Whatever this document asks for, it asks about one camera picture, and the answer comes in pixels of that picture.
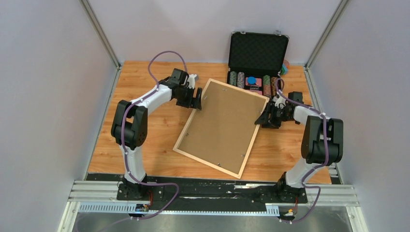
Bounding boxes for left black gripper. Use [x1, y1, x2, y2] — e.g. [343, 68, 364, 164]
[176, 86, 203, 111]

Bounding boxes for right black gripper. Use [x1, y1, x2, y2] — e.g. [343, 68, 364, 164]
[255, 102, 293, 129]

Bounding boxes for light wooden picture frame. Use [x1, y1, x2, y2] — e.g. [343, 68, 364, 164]
[173, 78, 270, 180]

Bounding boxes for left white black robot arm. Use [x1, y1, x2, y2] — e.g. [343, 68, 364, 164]
[111, 69, 202, 200]

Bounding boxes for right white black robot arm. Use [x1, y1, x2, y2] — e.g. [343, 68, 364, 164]
[255, 92, 344, 202]

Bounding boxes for red playing card deck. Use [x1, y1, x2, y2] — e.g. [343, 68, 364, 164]
[245, 77, 263, 95]

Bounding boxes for blue orange chip stack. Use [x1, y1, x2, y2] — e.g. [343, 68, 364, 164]
[270, 77, 279, 99]

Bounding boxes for green chip stack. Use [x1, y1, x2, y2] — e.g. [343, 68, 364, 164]
[263, 75, 272, 98]

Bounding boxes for blue dealer button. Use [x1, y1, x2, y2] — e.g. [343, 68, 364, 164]
[247, 76, 256, 85]

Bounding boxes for grey purple chip stack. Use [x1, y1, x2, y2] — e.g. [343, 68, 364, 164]
[228, 71, 245, 89]

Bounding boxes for colourful objects behind case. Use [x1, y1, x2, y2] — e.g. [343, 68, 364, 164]
[280, 59, 290, 75]

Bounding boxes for black poker chip case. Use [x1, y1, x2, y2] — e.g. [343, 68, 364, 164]
[226, 31, 289, 83]

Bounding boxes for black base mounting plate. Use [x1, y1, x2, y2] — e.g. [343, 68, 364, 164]
[117, 176, 308, 212]

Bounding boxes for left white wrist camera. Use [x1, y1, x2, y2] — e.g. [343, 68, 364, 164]
[186, 74, 199, 89]

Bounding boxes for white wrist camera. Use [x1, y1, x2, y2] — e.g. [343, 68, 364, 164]
[186, 74, 199, 89]
[275, 96, 286, 109]

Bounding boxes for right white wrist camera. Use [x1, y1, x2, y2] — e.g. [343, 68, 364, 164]
[275, 96, 286, 109]

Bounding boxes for grey slotted cable duct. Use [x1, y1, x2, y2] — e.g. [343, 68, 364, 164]
[78, 202, 280, 216]

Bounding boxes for aluminium front rail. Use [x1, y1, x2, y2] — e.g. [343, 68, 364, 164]
[68, 179, 360, 207]

